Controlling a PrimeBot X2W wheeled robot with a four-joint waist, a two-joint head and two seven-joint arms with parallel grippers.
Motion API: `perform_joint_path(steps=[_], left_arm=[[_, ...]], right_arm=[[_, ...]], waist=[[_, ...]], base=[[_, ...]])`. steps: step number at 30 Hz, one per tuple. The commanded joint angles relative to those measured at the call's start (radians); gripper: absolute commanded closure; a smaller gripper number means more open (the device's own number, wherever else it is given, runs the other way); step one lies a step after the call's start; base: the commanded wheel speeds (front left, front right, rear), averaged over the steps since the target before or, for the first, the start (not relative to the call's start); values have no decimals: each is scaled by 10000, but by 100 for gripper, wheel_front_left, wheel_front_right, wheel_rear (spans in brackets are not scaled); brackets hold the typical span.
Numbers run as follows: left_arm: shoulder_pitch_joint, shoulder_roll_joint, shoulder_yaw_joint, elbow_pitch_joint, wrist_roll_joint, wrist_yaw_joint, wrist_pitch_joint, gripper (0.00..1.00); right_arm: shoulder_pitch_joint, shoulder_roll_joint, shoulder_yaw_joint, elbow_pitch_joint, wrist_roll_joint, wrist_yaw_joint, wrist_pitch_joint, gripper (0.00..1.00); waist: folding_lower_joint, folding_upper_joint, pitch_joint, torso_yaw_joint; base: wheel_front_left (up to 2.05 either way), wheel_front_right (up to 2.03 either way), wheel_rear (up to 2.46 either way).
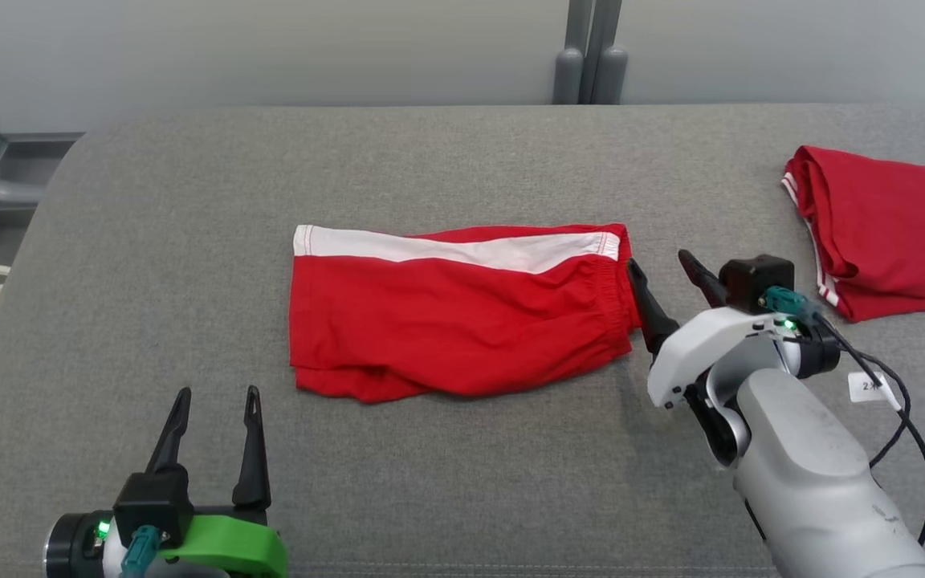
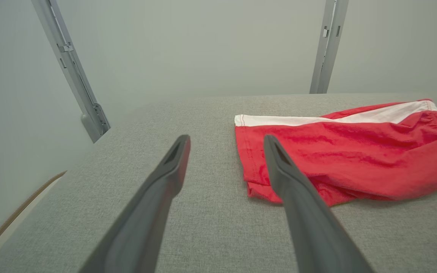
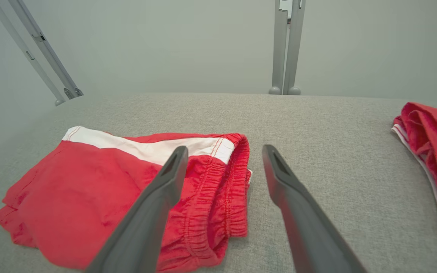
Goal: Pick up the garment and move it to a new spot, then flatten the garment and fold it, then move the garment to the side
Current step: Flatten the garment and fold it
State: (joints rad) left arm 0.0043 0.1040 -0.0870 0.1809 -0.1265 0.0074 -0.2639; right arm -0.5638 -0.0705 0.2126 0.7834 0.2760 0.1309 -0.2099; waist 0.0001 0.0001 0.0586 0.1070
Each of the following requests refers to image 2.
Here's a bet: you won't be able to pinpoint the cream perforated laundry basket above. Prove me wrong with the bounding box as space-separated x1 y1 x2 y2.
0 171 67 262

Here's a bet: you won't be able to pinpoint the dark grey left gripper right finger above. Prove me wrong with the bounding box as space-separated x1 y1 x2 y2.
264 134 374 273

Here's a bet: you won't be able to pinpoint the grey metal double post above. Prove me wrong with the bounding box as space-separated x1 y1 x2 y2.
310 0 350 94

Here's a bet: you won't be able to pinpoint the grey metal frame with wheel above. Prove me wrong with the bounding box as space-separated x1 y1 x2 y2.
31 0 111 144

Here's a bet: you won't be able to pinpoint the red shorts with white panels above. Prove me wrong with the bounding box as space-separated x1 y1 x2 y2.
235 99 437 206

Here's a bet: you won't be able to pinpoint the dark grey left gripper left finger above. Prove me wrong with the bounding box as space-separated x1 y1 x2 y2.
79 135 191 273

